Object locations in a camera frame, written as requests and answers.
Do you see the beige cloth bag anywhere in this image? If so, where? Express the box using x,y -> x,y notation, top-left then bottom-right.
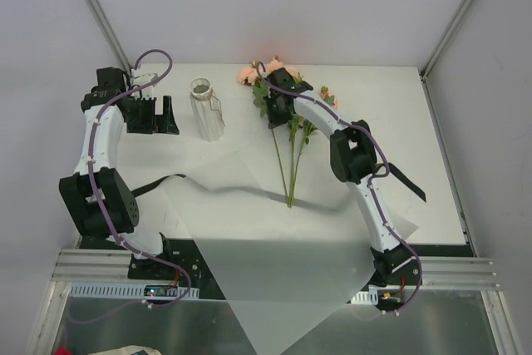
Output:
99,345 -> 161,355

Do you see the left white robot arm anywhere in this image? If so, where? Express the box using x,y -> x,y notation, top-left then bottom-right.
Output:
59,67 -> 180,279

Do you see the black ribbon gold lettering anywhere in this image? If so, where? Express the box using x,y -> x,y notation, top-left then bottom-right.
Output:
131,163 -> 426,212

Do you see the pink flower bouquet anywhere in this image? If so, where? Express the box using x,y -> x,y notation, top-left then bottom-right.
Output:
237,57 -> 318,208

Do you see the white cable duct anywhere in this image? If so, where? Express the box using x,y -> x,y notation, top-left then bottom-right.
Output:
351,289 -> 379,306
70,282 -> 200,301

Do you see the white ribbed vase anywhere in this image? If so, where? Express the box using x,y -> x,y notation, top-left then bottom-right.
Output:
190,78 -> 225,142

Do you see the red object at bottom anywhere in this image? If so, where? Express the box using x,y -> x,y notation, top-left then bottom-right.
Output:
53,347 -> 72,355

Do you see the aluminium frame post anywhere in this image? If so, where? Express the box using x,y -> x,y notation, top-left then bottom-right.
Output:
420,0 -> 475,82
85,0 -> 131,71

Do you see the right white cable duct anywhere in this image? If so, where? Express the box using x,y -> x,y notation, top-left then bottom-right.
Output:
351,289 -> 379,306

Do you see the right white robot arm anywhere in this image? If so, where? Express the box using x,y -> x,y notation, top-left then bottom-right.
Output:
257,64 -> 426,287

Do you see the left aluminium frame post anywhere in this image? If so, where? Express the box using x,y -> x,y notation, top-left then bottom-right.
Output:
85,0 -> 131,71

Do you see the aluminium front rail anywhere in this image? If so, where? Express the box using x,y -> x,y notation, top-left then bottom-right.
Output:
52,249 -> 502,291

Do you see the left white cable duct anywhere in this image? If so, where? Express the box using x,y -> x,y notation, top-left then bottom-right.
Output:
70,282 -> 200,301

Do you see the right aluminium frame post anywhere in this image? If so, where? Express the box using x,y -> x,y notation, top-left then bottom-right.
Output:
420,0 -> 475,82

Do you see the white wrapping paper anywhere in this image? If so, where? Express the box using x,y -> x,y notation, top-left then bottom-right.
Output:
163,150 -> 397,354

